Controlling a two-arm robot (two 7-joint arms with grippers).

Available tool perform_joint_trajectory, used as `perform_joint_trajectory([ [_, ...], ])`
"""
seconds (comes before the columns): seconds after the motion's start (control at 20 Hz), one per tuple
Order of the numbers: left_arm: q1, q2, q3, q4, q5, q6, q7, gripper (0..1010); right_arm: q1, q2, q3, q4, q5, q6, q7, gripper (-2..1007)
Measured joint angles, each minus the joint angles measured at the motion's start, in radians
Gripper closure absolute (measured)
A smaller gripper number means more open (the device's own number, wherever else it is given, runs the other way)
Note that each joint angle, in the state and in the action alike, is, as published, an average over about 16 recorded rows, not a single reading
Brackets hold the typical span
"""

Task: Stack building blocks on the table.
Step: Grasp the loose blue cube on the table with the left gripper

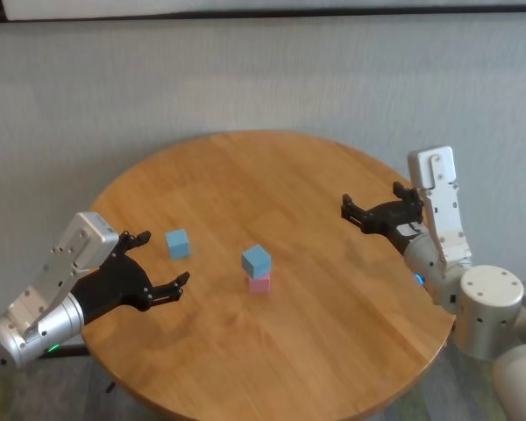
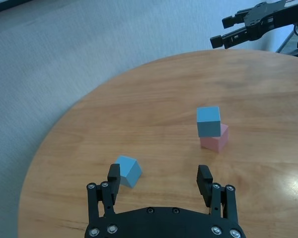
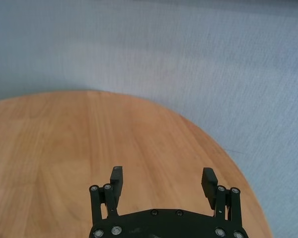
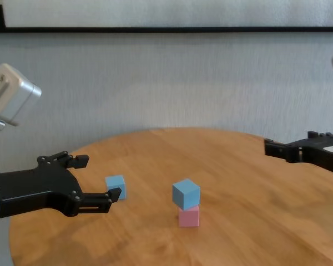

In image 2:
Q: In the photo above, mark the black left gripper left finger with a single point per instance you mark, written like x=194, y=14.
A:
x=114, y=176

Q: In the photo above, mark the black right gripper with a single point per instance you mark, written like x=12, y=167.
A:
x=265, y=17

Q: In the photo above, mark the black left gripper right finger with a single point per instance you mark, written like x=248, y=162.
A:
x=204, y=178

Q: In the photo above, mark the blue cube block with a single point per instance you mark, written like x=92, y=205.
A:
x=130, y=172
x=208, y=121

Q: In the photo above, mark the pink cube block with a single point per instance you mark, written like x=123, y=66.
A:
x=219, y=142

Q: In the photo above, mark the black wall trim strip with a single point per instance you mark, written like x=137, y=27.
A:
x=5, y=6

